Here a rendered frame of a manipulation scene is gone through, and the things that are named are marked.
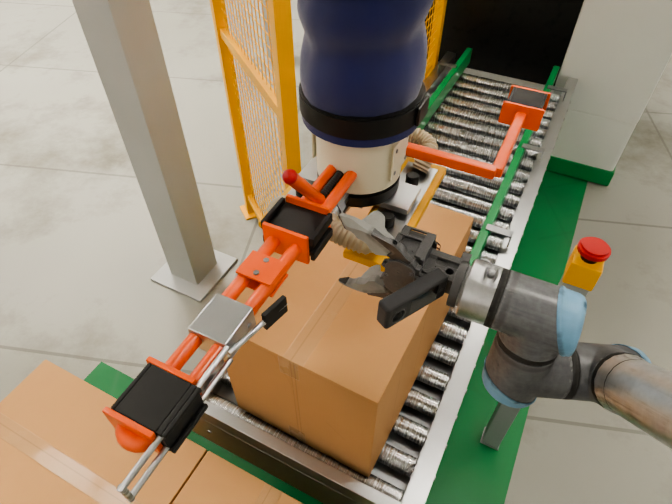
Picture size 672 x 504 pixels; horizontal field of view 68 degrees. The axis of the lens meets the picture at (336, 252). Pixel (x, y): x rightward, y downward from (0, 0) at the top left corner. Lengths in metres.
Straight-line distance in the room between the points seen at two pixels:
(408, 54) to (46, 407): 1.32
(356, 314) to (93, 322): 1.62
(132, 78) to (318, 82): 1.07
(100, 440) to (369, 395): 0.80
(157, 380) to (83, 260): 2.16
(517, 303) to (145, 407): 0.49
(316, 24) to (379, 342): 0.63
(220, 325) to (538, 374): 0.46
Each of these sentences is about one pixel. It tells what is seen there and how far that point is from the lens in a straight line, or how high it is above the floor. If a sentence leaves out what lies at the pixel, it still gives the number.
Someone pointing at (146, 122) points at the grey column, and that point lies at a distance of 1.91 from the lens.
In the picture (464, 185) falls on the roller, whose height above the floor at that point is 0.54.
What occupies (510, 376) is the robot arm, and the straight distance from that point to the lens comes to 0.81.
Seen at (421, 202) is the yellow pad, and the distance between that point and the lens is 1.06.
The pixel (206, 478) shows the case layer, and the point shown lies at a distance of 1.41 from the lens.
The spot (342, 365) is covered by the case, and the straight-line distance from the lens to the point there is 1.04.
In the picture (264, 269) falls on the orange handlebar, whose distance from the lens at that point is 0.76.
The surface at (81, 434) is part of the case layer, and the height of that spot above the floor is 0.54.
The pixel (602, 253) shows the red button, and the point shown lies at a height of 1.04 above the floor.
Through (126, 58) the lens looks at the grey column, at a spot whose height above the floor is 1.12.
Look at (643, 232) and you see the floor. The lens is 3.10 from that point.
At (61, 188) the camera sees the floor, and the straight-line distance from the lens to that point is 3.32.
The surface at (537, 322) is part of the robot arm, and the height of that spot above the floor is 1.29.
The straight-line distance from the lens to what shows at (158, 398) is 0.65.
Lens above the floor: 1.84
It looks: 47 degrees down
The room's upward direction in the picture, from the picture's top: straight up
